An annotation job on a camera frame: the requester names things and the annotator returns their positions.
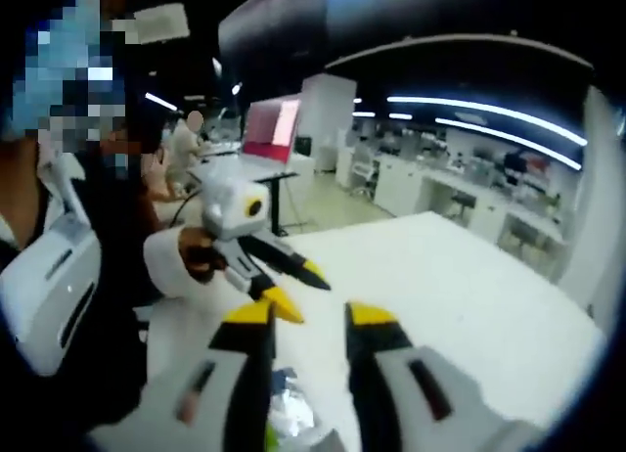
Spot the white office counter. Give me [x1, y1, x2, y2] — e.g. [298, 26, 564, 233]
[376, 153, 573, 277]

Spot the person's left hand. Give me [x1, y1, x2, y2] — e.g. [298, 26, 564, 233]
[176, 225, 231, 286]

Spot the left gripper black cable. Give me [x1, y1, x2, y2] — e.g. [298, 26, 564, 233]
[168, 187, 206, 231]

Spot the black stool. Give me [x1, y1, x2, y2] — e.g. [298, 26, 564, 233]
[449, 192, 478, 223]

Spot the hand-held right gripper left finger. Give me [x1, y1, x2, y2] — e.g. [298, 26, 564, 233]
[90, 301, 279, 452]

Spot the ceiling light strip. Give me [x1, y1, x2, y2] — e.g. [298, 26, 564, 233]
[433, 117, 584, 172]
[385, 95, 589, 148]

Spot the crumpled clear plastic bag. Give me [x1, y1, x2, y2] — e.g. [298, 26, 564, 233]
[266, 366, 327, 452]

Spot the ceiling air conditioner unit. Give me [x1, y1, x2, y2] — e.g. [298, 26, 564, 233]
[130, 4, 191, 45]

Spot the white square pillar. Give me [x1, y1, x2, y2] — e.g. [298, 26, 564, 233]
[298, 73, 359, 175]
[557, 84, 618, 301]

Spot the white office chair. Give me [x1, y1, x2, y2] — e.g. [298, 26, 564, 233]
[349, 146, 381, 199]

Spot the monitor with pink screen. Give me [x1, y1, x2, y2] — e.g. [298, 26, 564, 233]
[243, 98, 302, 163]

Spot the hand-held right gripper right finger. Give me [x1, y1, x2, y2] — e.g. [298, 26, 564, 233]
[343, 301, 547, 452]

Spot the white chest-worn device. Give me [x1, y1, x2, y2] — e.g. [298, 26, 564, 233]
[0, 211, 104, 378]

